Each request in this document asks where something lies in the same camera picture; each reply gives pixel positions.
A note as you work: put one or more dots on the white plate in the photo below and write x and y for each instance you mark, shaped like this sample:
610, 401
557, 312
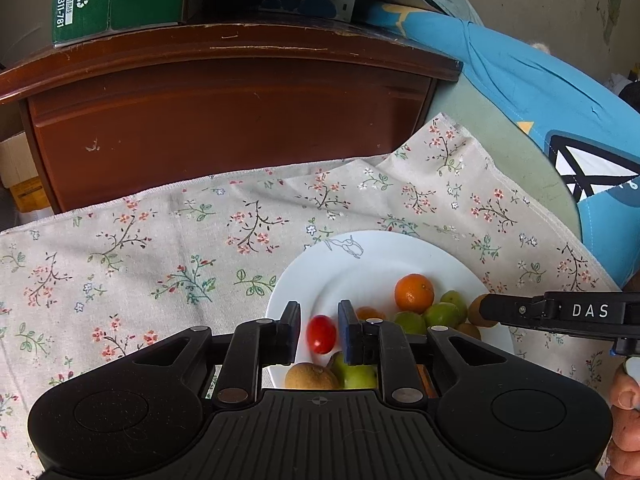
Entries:
360, 270

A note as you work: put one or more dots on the person's right hand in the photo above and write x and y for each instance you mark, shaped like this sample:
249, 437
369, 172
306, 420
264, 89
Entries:
625, 410

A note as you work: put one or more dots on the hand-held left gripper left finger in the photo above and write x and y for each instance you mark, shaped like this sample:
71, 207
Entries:
294, 332

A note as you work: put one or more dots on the orange mandarin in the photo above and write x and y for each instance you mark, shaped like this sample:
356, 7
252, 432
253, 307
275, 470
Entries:
370, 312
425, 382
414, 292

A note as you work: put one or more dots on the open cardboard box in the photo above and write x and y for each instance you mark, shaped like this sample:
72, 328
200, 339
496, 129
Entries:
22, 175

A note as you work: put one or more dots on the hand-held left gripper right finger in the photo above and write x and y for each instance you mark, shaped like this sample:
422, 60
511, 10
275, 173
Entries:
346, 334

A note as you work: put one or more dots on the blue printed blanket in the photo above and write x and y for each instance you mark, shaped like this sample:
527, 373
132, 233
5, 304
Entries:
525, 75

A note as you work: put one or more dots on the grey-green cushion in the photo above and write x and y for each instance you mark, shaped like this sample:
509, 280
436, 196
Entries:
490, 130

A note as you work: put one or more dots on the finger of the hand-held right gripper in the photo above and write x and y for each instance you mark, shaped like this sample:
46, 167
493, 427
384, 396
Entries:
515, 310

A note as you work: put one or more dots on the brown longan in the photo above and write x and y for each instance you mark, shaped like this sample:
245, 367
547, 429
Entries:
469, 331
477, 310
311, 379

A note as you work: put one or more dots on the red cherry tomato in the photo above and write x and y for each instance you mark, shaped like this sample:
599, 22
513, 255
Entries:
320, 334

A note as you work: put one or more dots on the floral tablecloth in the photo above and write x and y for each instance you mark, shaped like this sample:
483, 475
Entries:
150, 240

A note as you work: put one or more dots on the brown wooden cabinet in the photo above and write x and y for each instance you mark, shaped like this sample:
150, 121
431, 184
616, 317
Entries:
225, 110

